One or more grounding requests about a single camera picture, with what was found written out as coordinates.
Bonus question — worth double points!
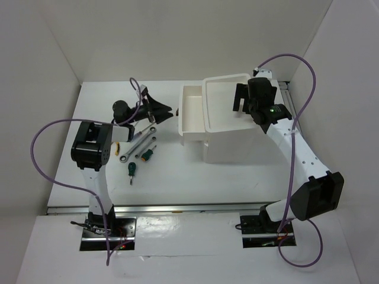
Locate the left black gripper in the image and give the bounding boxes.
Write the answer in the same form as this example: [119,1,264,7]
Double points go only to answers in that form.
[126,93,172,124]

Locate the blue red handled screwdriver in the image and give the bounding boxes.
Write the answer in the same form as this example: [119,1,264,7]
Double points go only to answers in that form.
[131,124,155,141]

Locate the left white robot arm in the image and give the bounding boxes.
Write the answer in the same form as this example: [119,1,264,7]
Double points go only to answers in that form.
[70,92,173,236]

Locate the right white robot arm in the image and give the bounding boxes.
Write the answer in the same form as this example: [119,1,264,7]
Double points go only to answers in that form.
[233,78,344,232]

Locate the small silver ratchet wrench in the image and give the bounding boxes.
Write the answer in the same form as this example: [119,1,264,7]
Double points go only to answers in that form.
[134,137,156,159]

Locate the white drawer cabinet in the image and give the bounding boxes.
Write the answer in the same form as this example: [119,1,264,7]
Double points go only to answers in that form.
[202,73,282,164]

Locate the green orange stubby screwdriver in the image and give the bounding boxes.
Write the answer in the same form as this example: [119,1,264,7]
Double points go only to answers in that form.
[141,145,156,162]

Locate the yellow black pliers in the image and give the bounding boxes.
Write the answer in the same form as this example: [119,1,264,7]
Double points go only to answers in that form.
[115,142,120,156]

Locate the large silver ratchet wrench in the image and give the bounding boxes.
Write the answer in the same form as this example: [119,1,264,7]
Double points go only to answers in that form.
[119,127,156,163]

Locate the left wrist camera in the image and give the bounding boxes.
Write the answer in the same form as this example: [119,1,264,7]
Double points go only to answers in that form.
[139,85,149,98]

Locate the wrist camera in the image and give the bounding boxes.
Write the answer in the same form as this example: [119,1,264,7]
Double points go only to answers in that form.
[252,67,272,80]
[139,85,149,98]

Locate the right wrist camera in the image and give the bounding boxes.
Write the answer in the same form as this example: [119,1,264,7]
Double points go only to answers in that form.
[252,67,272,80]

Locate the front aluminium rail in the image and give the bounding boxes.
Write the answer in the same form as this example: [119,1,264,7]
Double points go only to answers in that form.
[46,202,265,215]

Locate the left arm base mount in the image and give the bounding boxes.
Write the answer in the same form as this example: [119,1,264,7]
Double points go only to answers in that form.
[70,217,137,251]

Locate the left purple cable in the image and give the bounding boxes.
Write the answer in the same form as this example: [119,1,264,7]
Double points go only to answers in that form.
[31,77,140,266]

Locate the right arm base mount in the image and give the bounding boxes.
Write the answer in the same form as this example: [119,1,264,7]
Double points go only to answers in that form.
[235,213,297,249]

